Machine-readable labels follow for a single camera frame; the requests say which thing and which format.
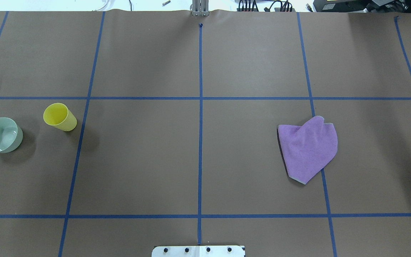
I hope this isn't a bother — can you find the purple cloth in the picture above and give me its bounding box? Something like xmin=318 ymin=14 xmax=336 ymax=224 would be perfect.
xmin=277 ymin=116 xmax=338 ymax=185

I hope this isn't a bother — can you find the yellow plastic cup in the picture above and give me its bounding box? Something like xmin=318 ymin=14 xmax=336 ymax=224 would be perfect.
xmin=43 ymin=103 xmax=78 ymax=132

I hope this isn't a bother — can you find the green ceramic bowl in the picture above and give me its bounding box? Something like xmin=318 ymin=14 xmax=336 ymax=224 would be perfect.
xmin=0 ymin=117 xmax=23 ymax=153

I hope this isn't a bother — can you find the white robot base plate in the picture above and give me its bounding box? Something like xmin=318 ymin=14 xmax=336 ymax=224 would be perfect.
xmin=151 ymin=245 xmax=246 ymax=257

